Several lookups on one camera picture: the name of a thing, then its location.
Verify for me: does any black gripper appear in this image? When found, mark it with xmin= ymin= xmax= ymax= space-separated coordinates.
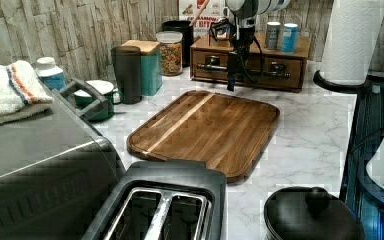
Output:
xmin=227 ymin=18 xmax=255 ymax=92

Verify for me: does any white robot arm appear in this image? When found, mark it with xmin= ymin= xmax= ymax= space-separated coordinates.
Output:
xmin=225 ymin=0 xmax=290 ymax=91

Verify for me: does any wooden drawer cabinet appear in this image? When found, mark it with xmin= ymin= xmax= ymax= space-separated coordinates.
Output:
xmin=190 ymin=33 xmax=309 ymax=93

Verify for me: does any large wooden cutting board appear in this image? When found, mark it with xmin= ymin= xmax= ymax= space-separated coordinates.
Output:
xmin=127 ymin=90 xmax=280 ymax=183

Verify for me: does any grey ground pepper shaker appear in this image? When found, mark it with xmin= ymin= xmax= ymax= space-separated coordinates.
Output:
xmin=265 ymin=22 xmax=281 ymax=50

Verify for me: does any black utensil holder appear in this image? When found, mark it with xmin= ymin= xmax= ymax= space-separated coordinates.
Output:
xmin=162 ymin=20 xmax=195 ymax=68

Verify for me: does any cereal jar with plastic lid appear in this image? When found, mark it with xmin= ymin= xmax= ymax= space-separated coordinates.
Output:
xmin=156 ymin=31 xmax=183 ymax=76

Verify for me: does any blue salt shaker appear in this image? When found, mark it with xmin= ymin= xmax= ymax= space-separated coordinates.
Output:
xmin=281 ymin=23 xmax=298 ymax=53

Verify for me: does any cereal box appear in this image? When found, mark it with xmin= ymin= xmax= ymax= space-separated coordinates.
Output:
xmin=178 ymin=0 xmax=225 ymax=37

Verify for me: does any teal canister with wooden lid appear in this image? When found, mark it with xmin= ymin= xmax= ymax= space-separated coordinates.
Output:
xmin=123 ymin=40 xmax=162 ymax=96

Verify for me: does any black paper towel holder base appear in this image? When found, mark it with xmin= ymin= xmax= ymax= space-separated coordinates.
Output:
xmin=313 ymin=70 xmax=372 ymax=94

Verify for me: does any dark metal tumbler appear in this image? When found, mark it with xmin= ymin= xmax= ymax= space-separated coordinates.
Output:
xmin=111 ymin=46 xmax=142 ymax=104

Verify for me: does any paper towel roll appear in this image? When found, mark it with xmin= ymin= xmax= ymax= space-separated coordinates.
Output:
xmin=320 ymin=0 xmax=384 ymax=86

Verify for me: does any black toaster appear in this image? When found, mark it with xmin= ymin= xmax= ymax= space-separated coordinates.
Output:
xmin=81 ymin=159 xmax=227 ymax=240

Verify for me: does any green white mug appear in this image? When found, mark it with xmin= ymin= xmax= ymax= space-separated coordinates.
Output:
xmin=73 ymin=79 xmax=124 ymax=122

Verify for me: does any blue white-capped bottle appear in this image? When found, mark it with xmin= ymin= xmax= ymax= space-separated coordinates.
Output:
xmin=35 ymin=57 xmax=66 ymax=90

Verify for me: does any silver toaster oven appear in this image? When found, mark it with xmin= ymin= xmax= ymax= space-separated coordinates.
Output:
xmin=0 ymin=79 xmax=125 ymax=240

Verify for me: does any white striped towel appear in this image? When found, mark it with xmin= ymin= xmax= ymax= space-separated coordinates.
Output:
xmin=0 ymin=60 xmax=54 ymax=124

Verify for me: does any black drawer handle bar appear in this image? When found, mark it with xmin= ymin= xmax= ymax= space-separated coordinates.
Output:
xmin=196 ymin=56 xmax=291 ymax=82

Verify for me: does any black cable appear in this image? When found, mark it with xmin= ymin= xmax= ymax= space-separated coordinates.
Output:
xmin=208 ymin=18 xmax=266 ymax=84

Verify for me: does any wooden utensil handle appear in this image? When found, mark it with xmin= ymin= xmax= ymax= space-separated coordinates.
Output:
xmin=189 ymin=0 xmax=210 ymax=26

